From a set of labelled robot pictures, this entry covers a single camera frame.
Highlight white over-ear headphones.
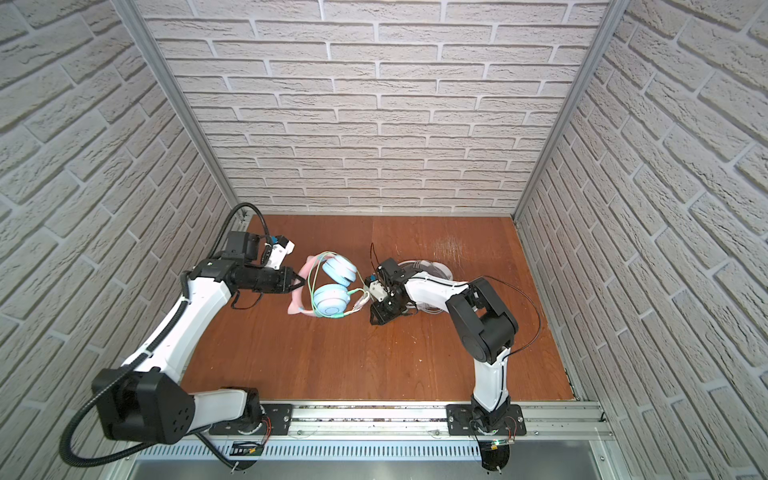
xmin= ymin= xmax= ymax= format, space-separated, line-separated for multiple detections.
xmin=398 ymin=260 xmax=454 ymax=315

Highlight green headphone cable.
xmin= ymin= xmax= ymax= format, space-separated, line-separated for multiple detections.
xmin=305 ymin=251 xmax=376 ymax=319

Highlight pink blue cat-ear headphones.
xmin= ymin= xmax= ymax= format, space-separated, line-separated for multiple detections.
xmin=287 ymin=251 xmax=367 ymax=319

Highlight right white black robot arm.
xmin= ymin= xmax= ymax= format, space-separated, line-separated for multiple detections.
xmin=364 ymin=258 xmax=519 ymax=431

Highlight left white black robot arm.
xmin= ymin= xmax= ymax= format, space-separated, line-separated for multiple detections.
xmin=92 ymin=231 xmax=304 ymax=445

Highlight white perforated vent strip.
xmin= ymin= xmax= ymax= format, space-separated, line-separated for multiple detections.
xmin=136 ymin=441 xmax=484 ymax=462

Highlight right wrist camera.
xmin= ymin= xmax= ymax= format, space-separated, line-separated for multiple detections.
xmin=366 ymin=275 xmax=389 ymax=303

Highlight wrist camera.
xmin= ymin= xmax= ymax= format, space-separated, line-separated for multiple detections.
xmin=366 ymin=275 xmax=389 ymax=303
xmin=263 ymin=236 xmax=295 ymax=270

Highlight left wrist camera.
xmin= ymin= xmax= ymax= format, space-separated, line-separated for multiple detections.
xmin=263 ymin=236 xmax=295 ymax=270

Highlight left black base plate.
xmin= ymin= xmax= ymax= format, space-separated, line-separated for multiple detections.
xmin=208 ymin=402 xmax=293 ymax=436

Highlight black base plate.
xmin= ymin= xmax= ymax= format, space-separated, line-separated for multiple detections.
xmin=446 ymin=402 xmax=527 ymax=438
xmin=208 ymin=402 xmax=293 ymax=436

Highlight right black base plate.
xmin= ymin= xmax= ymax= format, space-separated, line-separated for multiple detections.
xmin=446 ymin=402 xmax=527 ymax=438

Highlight aluminium mounting rail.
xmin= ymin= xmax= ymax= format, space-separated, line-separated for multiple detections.
xmin=265 ymin=400 xmax=615 ymax=443

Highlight black corrugated cable conduit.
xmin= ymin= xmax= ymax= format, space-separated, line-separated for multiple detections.
xmin=58 ymin=202 xmax=274 ymax=472

